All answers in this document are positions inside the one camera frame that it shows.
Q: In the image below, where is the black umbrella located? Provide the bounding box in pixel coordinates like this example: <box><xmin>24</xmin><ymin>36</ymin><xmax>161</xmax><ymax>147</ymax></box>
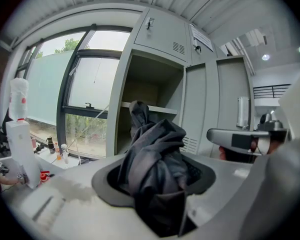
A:
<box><xmin>117</xmin><ymin>100</ymin><xmax>198</xmax><ymax>239</ymax></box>

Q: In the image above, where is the silver holder on locker door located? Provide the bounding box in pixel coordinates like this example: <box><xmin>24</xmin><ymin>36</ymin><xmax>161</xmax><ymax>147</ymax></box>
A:
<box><xmin>236</xmin><ymin>96</ymin><xmax>250</xmax><ymax>129</ymax></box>

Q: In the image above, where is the black metal railing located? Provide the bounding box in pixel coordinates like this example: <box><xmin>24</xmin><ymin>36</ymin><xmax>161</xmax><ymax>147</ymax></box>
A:
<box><xmin>252</xmin><ymin>83</ymin><xmax>292</xmax><ymax>99</ymax></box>

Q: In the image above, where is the clear water jug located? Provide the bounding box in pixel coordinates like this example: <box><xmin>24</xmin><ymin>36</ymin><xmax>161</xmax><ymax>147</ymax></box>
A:
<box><xmin>9</xmin><ymin>77</ymin><xmax>30</xmax><ymax>122</ymax></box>

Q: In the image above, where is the black bottle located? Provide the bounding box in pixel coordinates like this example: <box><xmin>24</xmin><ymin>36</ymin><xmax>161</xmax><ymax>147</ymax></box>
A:
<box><xmin>45</xmin><ymin>136</ymin><xmax>56</xmax><ymax>155</ymax></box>

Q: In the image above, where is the red plastic object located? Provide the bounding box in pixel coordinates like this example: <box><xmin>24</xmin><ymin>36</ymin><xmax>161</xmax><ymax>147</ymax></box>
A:
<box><xmin>38</xmin><ymin>169</ymin><xmax>55</xmax><ymax>186</ymax></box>

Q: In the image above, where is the orange drink bottle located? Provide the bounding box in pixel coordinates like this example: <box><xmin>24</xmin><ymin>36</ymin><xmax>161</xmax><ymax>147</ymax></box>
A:
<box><xmin>54</xmin><ymin>142</ymin><xmax>62</xmax><ymax>161</ymax></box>

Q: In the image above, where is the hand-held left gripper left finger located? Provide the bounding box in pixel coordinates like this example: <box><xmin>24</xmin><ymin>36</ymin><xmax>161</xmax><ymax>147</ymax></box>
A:
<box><xmin>1</xmin><ymin>153</ymin><xmax>156</xmax><ymax>240</ymax></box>

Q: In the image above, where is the white paper notice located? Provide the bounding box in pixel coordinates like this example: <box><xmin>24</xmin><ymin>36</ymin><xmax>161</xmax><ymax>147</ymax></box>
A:
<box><xmin>189</xmin><ymin>26</ymin><xmax>215</xmax><ymax>52</ymax></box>

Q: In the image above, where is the black framed window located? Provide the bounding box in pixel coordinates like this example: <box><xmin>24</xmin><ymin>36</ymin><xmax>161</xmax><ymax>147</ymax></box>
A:
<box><xmin>14</xmin><ymin>23</ymin><xmax>133</xmax><ymax>160</ymax></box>

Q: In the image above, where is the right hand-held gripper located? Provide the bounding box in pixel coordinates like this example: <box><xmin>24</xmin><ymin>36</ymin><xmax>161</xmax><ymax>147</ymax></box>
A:
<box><xmin>206</xmin><ymin>112</ymin><xmax>291</xmax><ymax>156</ymax></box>

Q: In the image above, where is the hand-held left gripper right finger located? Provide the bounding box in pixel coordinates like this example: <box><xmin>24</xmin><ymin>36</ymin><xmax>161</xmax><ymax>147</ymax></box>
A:
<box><xmin>179</xmin><ymin>135</ymin><xmax>300</xmax><ymax>240</ymax></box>

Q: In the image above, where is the clear plastic bottle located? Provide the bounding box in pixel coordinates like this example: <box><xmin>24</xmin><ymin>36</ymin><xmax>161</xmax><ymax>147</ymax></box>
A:
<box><xmin>60</xmin><ymin>143</ymin><xmax>70</xmax><ymax>165</ymax></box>

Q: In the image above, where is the grey metal locker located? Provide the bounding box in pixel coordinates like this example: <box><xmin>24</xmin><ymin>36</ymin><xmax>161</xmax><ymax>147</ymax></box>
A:
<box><xmin>106</xmin><ymin>7</ymin><xmax>255</xmax><ymax>160</ymax></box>

